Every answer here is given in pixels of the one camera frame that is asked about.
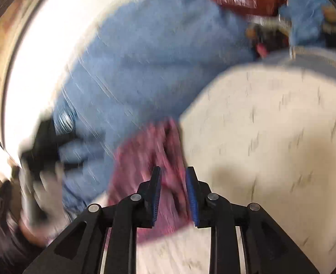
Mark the white bed sheet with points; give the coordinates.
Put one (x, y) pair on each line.
(270, 134)

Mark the purple floral garment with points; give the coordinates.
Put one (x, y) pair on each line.
(139, 159)

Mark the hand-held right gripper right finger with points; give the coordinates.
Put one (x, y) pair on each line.
(192, 197)

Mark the dark object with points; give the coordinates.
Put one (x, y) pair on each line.
(266, 37)

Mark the person's dark clothing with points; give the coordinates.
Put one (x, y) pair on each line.
(5, 222)

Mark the grey zipped cushion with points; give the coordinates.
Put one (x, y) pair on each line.
(313, 60)

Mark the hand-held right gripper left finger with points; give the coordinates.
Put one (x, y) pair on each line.
(156, 197)

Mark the person's left hand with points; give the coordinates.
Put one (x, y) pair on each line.
(52, 197)

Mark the person's left forearm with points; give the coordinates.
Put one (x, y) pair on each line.
(34, 234)

